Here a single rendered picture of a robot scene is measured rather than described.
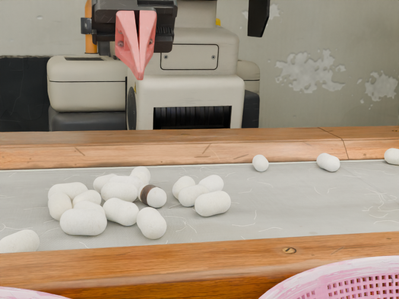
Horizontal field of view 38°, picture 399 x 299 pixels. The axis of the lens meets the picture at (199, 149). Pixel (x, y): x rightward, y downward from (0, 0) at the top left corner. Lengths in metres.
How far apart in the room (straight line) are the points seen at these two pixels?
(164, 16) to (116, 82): 0.70
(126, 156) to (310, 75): 2.22
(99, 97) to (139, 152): 0.71
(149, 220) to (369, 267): 0.18
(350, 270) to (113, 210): 0.22
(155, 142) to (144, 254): 0.35
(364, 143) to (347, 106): 2.19
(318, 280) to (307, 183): 0.31
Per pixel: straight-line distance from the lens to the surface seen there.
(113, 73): 1.41
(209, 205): 0.52
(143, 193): 0.56
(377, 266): 0.40
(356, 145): 0.80
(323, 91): 2.92
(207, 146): 0.73
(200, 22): 1.21
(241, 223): 0.52
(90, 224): 0.48
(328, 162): 0.71
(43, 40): 2.55
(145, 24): 0.68
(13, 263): 0.39
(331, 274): 0.37
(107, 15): 0.69
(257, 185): 0.64
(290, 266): 0.38
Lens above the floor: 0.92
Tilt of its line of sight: 13 degrees down
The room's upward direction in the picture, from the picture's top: 1 degrees clockwise
